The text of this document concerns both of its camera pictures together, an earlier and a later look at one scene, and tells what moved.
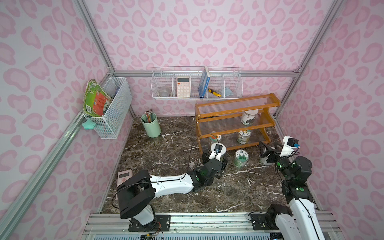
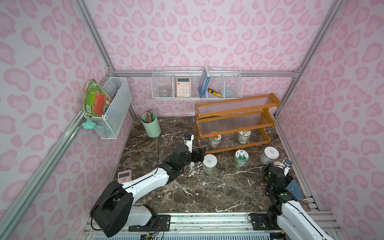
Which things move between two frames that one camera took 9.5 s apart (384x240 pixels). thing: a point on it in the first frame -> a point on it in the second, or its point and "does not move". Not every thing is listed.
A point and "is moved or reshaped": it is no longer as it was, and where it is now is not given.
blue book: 204,82 does not move
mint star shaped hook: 88,125 does not move
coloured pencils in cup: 148,114 does not move
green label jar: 241,158 does not move
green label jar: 223,151 is moved or reshaped
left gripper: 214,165 -> 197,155
